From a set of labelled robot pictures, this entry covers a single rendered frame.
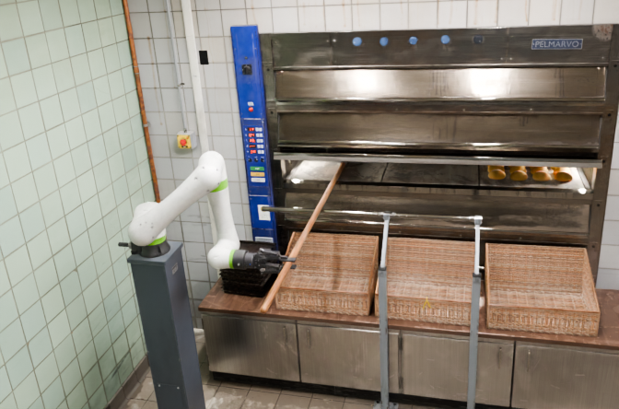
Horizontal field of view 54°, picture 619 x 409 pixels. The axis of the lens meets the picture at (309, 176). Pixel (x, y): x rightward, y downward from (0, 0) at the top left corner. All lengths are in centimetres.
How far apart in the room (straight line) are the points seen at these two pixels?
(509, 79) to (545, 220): 85
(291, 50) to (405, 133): 81
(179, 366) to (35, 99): 151
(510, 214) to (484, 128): 54
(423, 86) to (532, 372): 166
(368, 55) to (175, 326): 178
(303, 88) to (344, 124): 32
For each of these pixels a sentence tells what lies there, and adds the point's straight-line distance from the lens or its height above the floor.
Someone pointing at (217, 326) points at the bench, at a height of 45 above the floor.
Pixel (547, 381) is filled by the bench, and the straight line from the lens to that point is 366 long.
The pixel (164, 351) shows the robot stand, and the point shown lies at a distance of 332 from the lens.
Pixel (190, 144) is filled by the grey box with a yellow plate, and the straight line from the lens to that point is 386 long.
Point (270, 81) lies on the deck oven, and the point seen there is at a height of 182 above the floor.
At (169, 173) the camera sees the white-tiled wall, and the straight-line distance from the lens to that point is 409.
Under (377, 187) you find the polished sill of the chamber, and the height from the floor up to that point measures 117.
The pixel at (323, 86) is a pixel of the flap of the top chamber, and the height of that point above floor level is 179.
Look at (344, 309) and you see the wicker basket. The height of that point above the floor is 59.
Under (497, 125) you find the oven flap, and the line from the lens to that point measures 354.
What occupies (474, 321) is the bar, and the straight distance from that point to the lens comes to 336.
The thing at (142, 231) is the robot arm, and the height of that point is 141.
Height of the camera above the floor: 258
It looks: 21 degrees down
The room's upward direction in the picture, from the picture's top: 4 degrees counter-clockwise
